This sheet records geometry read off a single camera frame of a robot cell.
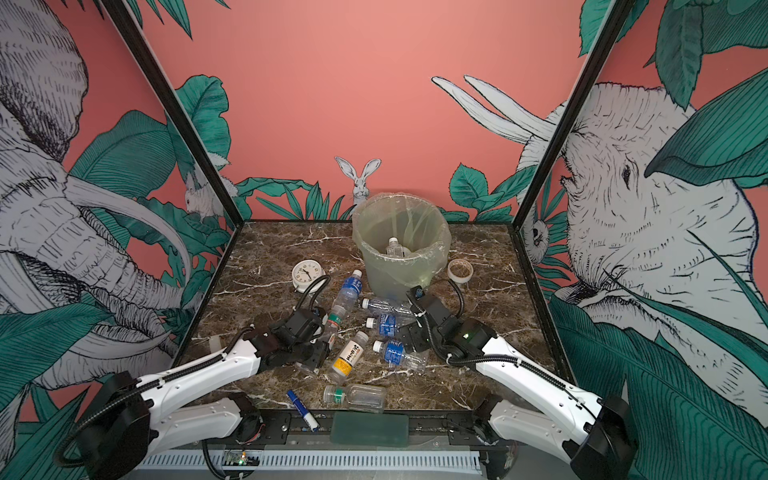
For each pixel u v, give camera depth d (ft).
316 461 2.30
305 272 3.31
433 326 1.85
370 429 2.39
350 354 2.68
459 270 3.52
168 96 2.74
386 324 2.87
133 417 1.30
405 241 3.39
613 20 2.30
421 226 3.07
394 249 3.14
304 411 2.50
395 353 2.68
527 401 1.55
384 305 3.13
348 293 3.07
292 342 2.09
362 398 2.57
